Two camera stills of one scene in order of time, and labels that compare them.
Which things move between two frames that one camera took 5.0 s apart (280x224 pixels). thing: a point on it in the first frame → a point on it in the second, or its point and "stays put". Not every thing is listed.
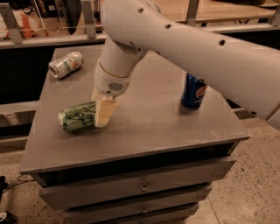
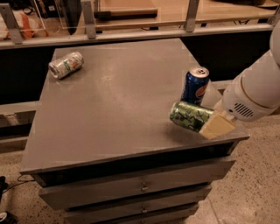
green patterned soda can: x=79 y=116 → x=190 y=115
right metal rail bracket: x=192 y=11 stays put
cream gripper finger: x=104 y=111 → x=216 y=126
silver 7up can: x=66 y=65 stays put
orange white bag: x=29 y=25 stays put
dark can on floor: x=8 y=218 stays put
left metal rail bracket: x=11 y=22 stays put
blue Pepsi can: x=193 y=92 stays put
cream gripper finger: x=95 y=95 → x=220 y=106
